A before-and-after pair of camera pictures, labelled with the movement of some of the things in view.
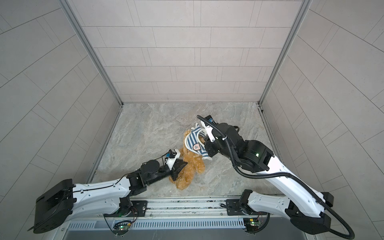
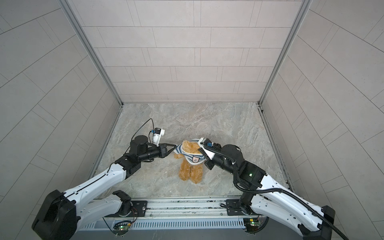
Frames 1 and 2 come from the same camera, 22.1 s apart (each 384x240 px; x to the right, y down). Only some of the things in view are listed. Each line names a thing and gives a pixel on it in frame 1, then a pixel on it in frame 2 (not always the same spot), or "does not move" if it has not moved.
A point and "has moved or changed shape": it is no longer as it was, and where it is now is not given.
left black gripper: [174, 171] → [161, 150]
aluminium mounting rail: [189, 208] does not move
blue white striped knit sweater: [193, 144] → [193, 158]
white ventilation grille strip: [154, 224] does not move
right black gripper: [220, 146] → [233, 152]
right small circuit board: [251, 224] does not move
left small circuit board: [122, 226] does not move
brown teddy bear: [182, 175] has moved or changed shape
